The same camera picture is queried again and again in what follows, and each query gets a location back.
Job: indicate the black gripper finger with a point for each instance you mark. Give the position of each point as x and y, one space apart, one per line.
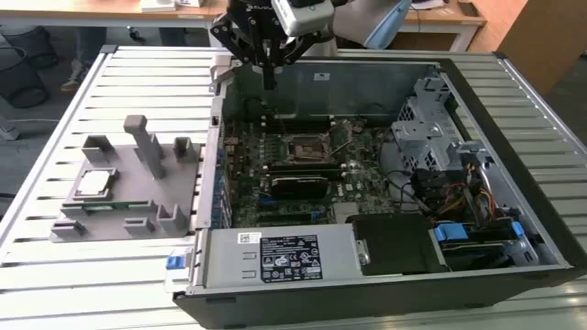
236 44
297 48

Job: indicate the silver CPU green board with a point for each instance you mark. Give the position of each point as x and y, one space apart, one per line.
93 182

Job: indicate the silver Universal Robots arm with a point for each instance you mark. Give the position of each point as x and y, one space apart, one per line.
341 20

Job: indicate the CPU socket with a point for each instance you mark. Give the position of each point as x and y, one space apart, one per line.
304 148

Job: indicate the pale blue teach pendant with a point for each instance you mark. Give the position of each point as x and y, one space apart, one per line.
384 27

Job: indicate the white box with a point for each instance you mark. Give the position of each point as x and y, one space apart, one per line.
157 6

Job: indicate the metal locking lever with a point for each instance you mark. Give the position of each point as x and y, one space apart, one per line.
343 144

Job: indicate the person in blue jeans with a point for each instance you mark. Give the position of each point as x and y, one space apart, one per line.
90 44

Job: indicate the green motherboard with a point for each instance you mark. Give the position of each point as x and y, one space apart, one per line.
367 161

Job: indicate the silver metal drive cage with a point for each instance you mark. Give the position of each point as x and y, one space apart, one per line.
419 137

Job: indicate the black phone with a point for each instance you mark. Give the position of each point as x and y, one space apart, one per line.
468 9

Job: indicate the black graphics card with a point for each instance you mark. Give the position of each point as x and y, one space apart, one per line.
297 189

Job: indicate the black mesh waste bin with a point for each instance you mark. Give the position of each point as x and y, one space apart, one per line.
20 79
32 41

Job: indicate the grey parts rack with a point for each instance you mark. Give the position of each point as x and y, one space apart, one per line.
137 192

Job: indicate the silver chipset heatsink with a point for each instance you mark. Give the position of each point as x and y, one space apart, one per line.
347 211

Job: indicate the black expansion slot blue latch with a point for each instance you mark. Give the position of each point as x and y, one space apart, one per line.
284 217

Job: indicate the wooden cabinet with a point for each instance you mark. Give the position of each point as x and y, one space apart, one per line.
540 34

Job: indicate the green RAM stick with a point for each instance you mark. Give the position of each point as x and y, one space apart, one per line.
109 205

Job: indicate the black plastic cover box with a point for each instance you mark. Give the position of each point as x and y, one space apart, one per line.
393 244

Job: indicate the silver power supply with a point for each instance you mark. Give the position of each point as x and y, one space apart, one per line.
229 258

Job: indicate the hard disk in blue carrier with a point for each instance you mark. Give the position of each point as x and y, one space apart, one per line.
449 233

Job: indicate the blue case latch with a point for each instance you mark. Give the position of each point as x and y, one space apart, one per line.
176 264

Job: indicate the blue plastic clip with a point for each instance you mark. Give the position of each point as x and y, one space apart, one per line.
516 229

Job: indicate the black PC case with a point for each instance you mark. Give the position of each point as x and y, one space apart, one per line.
367 302

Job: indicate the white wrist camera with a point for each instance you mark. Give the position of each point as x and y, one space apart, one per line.
303 17

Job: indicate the wooden desk white frame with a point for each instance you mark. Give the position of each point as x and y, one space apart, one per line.
440 20
90 15

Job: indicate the black plastic bracket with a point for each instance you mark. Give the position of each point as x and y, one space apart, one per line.
435 185

